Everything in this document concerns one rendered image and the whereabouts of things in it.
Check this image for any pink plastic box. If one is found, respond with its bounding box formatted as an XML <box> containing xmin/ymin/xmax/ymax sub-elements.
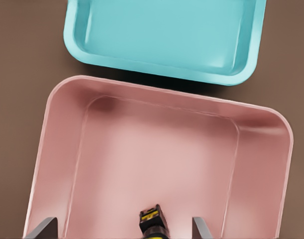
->
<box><xmin>22</xmin><ymin>75</ymin><xmax>294</xmax><ymax>239</ymax></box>

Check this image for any pale blue-green tray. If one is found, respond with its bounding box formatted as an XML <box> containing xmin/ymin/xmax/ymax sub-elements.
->
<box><xmin>63</xmin><ymin>0</ymin><xmax>267</xmax><ymax>87</ymax></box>

